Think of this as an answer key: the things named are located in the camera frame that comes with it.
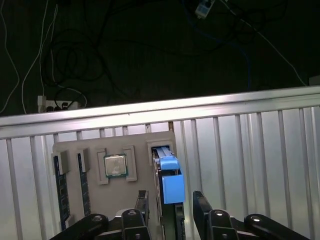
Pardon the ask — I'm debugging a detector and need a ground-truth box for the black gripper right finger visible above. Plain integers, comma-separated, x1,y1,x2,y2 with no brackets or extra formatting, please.
192,190,311,240

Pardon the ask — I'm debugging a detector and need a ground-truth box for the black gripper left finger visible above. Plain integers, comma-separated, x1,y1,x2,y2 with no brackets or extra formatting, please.
48,189,153,240

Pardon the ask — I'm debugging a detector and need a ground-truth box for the hard disk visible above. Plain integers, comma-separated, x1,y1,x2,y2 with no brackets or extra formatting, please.
149,146,187,240

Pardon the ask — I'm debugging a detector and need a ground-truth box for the grey parts rack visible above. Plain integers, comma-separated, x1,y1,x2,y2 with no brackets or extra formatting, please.
51,131,177,240

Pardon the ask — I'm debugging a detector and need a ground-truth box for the blue RAM stick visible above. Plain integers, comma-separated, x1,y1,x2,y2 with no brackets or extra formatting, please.
53,152,71,229
76,151,92,219

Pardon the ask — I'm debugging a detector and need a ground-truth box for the silver CPU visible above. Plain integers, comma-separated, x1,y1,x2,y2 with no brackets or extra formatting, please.
104,154,127,179

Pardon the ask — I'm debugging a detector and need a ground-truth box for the blue white power strip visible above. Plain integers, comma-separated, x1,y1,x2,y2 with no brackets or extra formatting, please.
194,0,217,20

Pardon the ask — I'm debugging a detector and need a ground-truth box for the blue floor cable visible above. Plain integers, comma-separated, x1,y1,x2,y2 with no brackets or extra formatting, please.
181,0,252,91

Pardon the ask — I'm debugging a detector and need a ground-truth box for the tangled black cable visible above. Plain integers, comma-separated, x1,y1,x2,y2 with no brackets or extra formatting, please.
41,32,121,106

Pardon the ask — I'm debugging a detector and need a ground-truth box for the long white cable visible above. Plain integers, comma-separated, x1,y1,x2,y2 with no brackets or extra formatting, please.
219,0,309,87

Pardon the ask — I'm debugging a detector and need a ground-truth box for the thin white cable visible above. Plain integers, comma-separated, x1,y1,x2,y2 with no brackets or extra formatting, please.
21,0,59,114
0,0,21,114

